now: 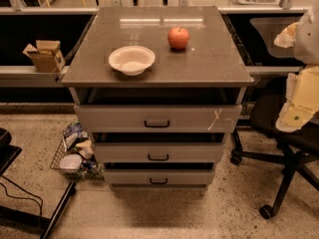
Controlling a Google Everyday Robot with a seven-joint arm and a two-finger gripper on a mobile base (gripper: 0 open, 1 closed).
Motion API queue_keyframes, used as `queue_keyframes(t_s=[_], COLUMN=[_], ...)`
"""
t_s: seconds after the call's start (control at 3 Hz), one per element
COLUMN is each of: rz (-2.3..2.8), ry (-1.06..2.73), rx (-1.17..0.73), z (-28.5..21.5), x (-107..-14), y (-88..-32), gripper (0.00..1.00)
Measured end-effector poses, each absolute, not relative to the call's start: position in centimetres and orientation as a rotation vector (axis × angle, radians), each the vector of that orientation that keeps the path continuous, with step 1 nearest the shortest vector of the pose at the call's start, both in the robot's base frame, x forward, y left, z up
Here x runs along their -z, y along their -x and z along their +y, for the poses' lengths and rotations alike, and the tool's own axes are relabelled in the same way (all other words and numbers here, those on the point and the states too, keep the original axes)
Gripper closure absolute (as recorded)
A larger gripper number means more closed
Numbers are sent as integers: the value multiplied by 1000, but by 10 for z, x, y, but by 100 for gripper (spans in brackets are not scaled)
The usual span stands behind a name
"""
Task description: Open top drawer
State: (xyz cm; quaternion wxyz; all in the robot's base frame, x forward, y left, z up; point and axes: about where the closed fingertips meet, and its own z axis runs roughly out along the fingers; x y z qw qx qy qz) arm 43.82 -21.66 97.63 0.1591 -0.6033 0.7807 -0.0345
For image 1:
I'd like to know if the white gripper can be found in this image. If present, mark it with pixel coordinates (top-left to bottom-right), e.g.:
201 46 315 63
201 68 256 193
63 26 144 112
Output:
275 66 319 132

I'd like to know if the grey top drawer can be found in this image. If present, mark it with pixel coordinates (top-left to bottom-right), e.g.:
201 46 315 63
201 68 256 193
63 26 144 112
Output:
74 105 241 132

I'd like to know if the grey drawer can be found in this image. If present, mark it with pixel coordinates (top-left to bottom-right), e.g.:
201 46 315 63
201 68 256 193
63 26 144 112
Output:
92 142 225 162
103 169 214 185
74 105 241 132

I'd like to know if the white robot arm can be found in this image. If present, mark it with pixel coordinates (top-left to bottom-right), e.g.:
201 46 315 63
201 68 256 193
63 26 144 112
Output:
274 3 319 132

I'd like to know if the grey drawer cabinet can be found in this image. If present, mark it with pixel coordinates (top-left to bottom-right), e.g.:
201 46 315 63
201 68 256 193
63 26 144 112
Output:
63 7 252 188

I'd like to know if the grey bottom drawer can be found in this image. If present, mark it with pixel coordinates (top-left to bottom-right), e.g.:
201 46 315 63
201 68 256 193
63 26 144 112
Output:
103 169 214 185

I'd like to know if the grey middle drawer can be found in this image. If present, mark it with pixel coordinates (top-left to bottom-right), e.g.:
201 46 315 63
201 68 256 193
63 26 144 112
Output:
92 142 225 162

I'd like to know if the open cardboard box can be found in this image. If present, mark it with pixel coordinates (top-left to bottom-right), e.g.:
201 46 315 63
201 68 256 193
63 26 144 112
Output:
23 40 65 73

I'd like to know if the black office chair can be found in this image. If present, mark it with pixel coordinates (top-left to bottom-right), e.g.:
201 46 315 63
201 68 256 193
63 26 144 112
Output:
230 77 319 219

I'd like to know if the red apple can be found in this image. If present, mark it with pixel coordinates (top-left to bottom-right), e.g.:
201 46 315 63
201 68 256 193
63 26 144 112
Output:
167 27 189 50

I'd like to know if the white bowl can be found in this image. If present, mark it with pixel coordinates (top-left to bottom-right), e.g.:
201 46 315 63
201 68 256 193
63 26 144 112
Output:
109 46 156 76

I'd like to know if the white plastic container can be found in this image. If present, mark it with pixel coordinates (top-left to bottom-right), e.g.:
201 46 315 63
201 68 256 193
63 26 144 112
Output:
59 154 82 170

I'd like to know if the wire basket with items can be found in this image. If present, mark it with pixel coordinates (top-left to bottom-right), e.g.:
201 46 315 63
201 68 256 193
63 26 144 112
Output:
50 120 104 180

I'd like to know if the black stand with cable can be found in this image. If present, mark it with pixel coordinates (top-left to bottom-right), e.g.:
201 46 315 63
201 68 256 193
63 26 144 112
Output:
0 128 76 239

